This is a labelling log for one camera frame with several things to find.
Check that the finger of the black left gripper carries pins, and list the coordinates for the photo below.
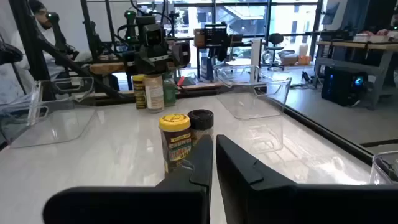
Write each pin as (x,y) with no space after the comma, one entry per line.
(182,54)
(142,63)

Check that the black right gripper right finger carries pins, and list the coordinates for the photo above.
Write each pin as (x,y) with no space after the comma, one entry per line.
(311,205)

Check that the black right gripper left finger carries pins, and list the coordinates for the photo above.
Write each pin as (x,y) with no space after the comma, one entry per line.
(140,205)

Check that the green-lid spice jar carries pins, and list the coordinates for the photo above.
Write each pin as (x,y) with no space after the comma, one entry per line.
(170,91)

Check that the yellow-lid spice jar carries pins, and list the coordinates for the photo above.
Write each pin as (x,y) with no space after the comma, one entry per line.
(139,93)
(174,123)

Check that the tan-lid spice jar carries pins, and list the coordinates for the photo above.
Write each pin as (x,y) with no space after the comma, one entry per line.
(154,93)

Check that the black-lid spice jar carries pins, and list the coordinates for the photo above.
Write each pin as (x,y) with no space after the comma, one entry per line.
(200,119)

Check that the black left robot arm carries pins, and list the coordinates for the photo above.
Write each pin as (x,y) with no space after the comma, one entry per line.
(130,28)

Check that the cardboard box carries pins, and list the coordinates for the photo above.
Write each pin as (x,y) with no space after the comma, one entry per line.
(199,39)

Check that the blue bin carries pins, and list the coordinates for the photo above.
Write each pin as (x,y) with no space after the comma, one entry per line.
(206,68)

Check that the black equipment rack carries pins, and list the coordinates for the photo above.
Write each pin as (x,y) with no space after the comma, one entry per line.
(214,34)

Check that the white tall device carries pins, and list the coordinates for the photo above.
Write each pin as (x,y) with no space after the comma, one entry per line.
(257,53)

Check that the clear plastic bin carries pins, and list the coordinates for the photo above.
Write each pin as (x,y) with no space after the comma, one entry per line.
(56,124)
(377,168)
(248,105)

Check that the black office chair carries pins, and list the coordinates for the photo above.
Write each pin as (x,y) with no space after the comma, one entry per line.
(275,39)

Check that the black computer tower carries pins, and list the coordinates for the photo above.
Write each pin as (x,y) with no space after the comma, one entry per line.
(339,90)

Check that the orange box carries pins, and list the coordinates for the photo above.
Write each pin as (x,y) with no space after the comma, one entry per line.
(304,60)

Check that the person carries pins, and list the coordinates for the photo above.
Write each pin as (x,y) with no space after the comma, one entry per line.
(12,87)

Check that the wooden-top gray desk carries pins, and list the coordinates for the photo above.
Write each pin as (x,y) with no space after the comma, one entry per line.
(342,65)

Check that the white box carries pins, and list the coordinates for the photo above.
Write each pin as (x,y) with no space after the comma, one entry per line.
(361,38)
(378,39)

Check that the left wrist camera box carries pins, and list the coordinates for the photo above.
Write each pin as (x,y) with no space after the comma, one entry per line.
(154,34)

